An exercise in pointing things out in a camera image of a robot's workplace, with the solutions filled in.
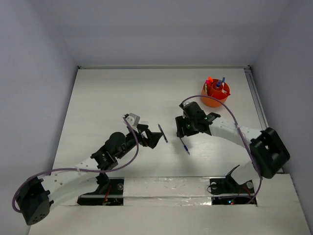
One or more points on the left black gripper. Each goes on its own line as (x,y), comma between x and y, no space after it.
(152,138)

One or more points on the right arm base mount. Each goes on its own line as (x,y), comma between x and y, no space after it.
(226,191)

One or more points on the silver taped front rail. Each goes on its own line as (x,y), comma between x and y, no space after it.
(166,191)

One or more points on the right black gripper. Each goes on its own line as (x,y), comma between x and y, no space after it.
(180,121)

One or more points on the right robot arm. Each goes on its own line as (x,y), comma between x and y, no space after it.
(267,152)

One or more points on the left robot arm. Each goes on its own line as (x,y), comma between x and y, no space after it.
(43,192)

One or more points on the orange round pen holder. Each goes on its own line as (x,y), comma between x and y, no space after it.
(215,93)

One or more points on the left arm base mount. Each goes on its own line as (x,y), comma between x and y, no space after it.
(109,192)

